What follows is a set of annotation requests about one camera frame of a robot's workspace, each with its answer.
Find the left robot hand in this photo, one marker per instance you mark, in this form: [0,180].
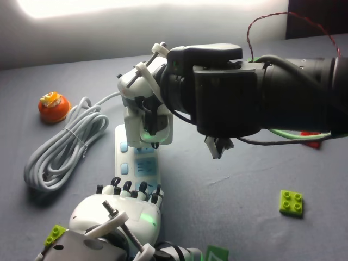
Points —
[122,214]

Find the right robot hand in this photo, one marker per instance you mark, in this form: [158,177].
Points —
[133,87]

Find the white power adapter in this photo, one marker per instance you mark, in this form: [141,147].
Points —
[169,127]

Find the white power strip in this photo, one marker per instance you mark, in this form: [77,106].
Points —
[146,166]

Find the green four-stud brick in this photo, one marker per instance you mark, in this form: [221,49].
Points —
[54,233]
[292,204]

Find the orange toy cake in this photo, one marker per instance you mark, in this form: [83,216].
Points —
[53,108]

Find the green tile with white print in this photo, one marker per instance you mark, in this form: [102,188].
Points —
[217,254]

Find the red toy brick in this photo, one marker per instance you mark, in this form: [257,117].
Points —
[314,145]

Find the dark background panel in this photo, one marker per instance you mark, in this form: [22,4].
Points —
[315,16]

